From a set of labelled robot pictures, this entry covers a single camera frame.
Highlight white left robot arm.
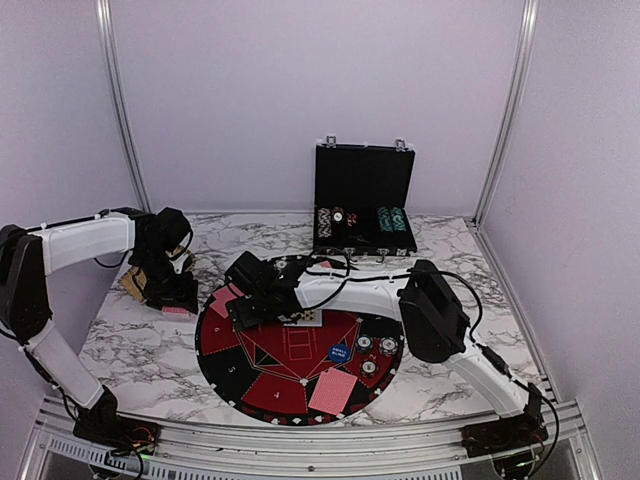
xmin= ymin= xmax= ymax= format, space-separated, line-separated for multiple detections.
xmin=1 ymin=207 xmax=198 ymax=445

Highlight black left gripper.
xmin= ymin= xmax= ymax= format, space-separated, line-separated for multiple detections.
xmin=132 ymin=247 xmax=197 ymax=314

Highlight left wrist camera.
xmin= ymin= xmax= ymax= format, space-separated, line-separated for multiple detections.
xmin=157 ymin=207 xmax=193 ymax=273

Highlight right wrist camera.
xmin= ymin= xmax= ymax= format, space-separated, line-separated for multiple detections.
xmin=224 ymin=251 xmax=279 ymax=296

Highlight teal chips in case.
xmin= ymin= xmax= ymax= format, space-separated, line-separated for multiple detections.
xmin=376 ymin=206 xmax=409 ymax=233

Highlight black chip carrying case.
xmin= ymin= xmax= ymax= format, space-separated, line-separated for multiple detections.
xmin=313 ymin=136 xmax=417 ymax=257

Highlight aluminium frame post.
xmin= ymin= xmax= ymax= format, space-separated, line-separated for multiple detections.
xmin=472 ymin=0 xmax=539 ymax=229
xmin=95 ymin=0 xmax=152 ymax=212

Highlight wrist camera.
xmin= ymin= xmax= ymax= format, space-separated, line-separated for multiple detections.
xmin=157 ymin=207 xmax=193 ymax=273
xmin=224 ymin=251 xmax=279 ymax=296

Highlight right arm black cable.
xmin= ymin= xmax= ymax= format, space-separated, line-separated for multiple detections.
xmin=302 ymin=249 xmax=561 ymax=451

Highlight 100 chips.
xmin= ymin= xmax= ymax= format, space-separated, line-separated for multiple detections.
xmin=359 ymin=360 xmax=378 ymax=378

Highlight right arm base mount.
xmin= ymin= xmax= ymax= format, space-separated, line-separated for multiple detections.
xmin=461 ymin=398 xmax=549 ymax=458

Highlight cream blue chips in case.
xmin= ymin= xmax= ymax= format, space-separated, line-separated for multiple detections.
xmin=316 ymin=207 xmax=346 ymax=240

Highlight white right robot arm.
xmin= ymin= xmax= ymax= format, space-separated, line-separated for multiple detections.
xmin=224 ymin=252 xmax=543 ymax=448

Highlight blue small blind button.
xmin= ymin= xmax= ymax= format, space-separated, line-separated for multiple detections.
xmin=327 ymin=344 xmax=352 ymax=364

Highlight aluminium front rail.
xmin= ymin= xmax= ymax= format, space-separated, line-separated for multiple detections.
xmin=17 ymin=397 xmax=602 ymax=479

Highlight red playing card deck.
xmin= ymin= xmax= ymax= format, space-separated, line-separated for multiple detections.
xmin=161 ymin=306 xmax=193 ymax=322

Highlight eight of spades card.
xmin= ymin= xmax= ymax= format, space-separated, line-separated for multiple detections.
xmin=282 ymin=310 xmax=323 ymax=328

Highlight left aluminium frame post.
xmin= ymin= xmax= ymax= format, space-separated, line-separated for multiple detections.
xmin=95 ymin=0 xmax=152 ymax=212

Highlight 50 chips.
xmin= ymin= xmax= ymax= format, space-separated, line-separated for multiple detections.
xmin=355 ymin=335 xmax=374 ymax=354

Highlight woven bamboo tray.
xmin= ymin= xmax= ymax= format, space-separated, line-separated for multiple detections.
xmin=119 ymin=266 xmax=147 ymax=303

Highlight right aluminium frame post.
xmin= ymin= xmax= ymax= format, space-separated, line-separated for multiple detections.
xmin=472 ymin=0 xmax=539 ymax=229

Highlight round red black poker mat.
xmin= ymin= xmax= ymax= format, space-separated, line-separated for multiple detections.
xmin=195 ymin=285 xmax=404 ymax=426

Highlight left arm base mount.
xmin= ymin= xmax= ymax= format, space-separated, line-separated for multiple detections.
xmin=72 ymin=390 xmax=159 ymax=454

